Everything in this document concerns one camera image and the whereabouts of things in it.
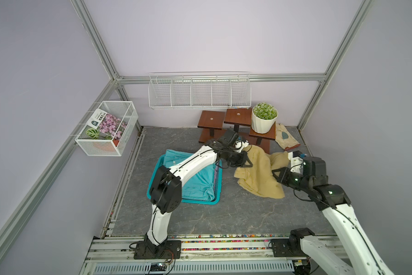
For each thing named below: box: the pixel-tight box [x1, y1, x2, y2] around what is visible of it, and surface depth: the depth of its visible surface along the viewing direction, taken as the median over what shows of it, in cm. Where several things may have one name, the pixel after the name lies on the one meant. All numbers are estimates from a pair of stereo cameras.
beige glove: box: [274, 123, 301, 151], surface depth 115 cm
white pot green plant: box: [251, 101, 279, 135], surface depth 90 cm
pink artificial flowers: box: [97, 113, 128, 141], surface depth 76 cm
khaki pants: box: [234, 145, 289, 199], surface depth 77 cm
